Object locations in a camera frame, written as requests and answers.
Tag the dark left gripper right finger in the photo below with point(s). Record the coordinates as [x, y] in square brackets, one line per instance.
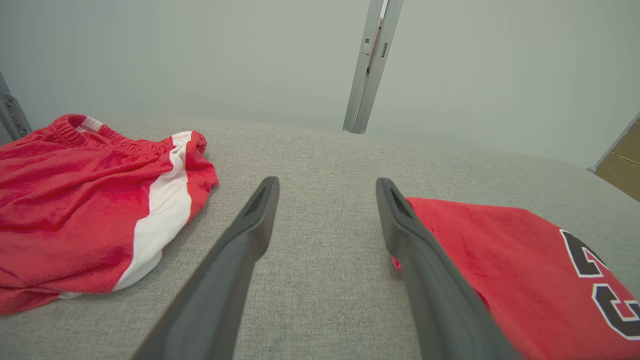
[430, 290]

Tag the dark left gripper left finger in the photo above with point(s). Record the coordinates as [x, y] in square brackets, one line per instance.
[220, 290]

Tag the red Bulls 23 jersey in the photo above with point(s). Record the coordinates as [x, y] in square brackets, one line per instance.
[515, 270]

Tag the red shorts with white stripe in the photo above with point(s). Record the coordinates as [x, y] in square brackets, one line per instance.
[75, 210]

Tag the brown cardboard box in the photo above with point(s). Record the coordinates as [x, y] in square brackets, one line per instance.
[625, 170]

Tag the grey double partition post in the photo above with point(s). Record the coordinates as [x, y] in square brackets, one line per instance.
[370, 75]

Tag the grey partition end post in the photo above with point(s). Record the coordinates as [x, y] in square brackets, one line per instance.
[612, 145]

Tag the grey perforated metal bracket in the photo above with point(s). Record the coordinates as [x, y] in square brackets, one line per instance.
[12, 115]

